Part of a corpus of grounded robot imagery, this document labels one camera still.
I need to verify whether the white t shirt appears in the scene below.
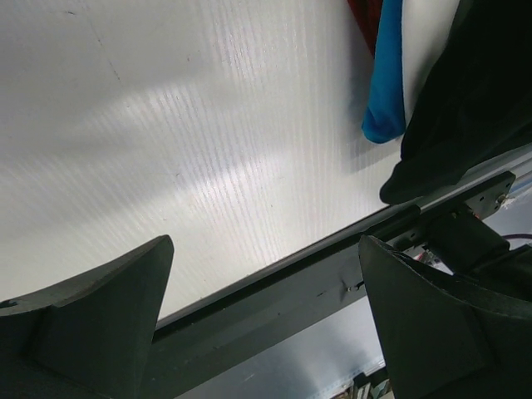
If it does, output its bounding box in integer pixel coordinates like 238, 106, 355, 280
401, 0, 459, 121

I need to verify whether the aluminium front rail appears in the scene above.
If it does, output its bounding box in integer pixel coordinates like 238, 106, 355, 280
140, 146, 531, 398

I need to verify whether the blue t shirt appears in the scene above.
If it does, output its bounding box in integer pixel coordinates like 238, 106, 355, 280
362, 0, 406, 144

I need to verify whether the red t shirt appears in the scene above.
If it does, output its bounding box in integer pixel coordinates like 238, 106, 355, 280
347, 0, 383, 57

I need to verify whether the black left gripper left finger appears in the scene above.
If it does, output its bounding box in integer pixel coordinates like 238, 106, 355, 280
1, 235, 173, 398

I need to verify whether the black t shirt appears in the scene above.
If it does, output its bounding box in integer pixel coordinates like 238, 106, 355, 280
380, 1, 531, 204

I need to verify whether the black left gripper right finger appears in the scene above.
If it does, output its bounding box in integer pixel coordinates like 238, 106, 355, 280
359, 236, 531, 398

